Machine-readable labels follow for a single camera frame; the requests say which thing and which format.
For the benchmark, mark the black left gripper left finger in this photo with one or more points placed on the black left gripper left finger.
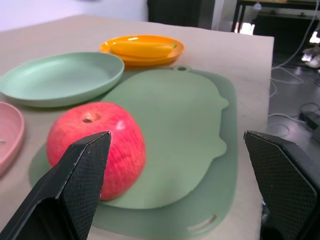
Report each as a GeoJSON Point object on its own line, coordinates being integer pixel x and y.
{"type": "Point", "coordinates": [62, 190]}

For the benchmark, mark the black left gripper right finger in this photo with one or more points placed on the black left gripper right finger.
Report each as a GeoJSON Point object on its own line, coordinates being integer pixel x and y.
{"type": "Point", "coordinates": [282, 180]}

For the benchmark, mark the pink plate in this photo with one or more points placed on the pink plate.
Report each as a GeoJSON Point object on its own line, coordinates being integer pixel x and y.
{"type": "Point", "coordinates": [8, 130]}

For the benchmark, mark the green plate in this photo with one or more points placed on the green plate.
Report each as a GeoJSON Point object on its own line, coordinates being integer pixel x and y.
{"type": "Point", "coordinates": [62, 77]}

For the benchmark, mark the orange plate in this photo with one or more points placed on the orange plate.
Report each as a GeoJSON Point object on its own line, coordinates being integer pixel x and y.
{"type": "Point", "coordinates": [142, 41]}

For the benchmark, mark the black power adapter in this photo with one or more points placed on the black power adapter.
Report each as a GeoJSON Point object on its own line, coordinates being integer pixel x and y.
{"type": "Point", "coordinates": [311, 120]}

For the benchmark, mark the red apple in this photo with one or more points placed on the red apple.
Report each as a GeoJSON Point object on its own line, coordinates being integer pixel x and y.
{"type": "Point", "coordinates": [120, 150]}

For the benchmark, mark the green cutting board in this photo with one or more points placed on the green cutting board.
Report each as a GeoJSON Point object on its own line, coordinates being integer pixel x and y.
{"type": "Point", "coordinates": [180, 130]}

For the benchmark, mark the yellow banana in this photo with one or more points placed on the yellow banana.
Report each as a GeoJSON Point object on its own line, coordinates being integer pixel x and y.
{"type": "Point", "coordinates": [142, 48]}

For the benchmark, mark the black metal frame table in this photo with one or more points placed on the black metal frame table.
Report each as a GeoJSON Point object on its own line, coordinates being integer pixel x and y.
{"type": "Point", "coordinates": [272, 15]}

